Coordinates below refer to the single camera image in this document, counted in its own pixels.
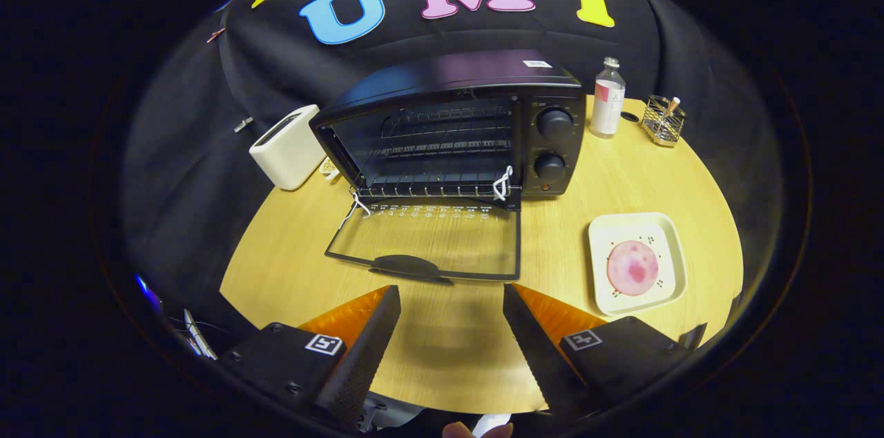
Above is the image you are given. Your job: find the white toaster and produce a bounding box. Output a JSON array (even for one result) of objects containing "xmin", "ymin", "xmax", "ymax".
[{"xmin": 249, "ymin": 104, "xmax": 327, "ymax": 191}]

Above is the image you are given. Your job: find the white cable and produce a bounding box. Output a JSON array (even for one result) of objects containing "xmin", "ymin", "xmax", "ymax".
[{"xmin": 182, "ymin": 309, "xmax": 219, "ymax": 361}]

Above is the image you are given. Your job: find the black toaster oven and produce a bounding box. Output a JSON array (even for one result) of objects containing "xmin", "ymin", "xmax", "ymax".
[{"xmin": 309, "ymin": 49, "xmax": 588, "ymax": 285}]

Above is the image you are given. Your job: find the clear bottle with red label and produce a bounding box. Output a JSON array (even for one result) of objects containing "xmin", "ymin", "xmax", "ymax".
[{"xmin": 589, "ymin": 57, "xmax": 626, "ymax": 140}]

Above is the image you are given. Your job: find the pink round food slice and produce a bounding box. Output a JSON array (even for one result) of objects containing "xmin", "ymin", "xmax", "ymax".
[{"xmin": 606, "ymin": 240, "xmax": 660, "ymax": 297}]

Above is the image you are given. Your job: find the cream square plate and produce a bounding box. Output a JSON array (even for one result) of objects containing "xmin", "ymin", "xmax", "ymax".
[{"xmin": 588, "ymin": 212, "xmax": 689, "ymax": 318}]

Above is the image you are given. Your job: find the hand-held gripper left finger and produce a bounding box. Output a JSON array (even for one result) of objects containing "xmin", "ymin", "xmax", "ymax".
[{"xmin": 221, "ymin": 285, "xmax": 403, "ymax": 428}]

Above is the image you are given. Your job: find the small wire basket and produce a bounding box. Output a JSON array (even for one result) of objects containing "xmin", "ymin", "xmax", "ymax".
[{"xmin": 640, "ymin": 94, "xmax": 687, "ymax": 148}]

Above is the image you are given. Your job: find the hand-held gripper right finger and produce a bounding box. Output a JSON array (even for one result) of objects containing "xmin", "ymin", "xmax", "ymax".
[{"xmin": 502, "ymin": 283, "xmax": 709, "ymax": 418}]

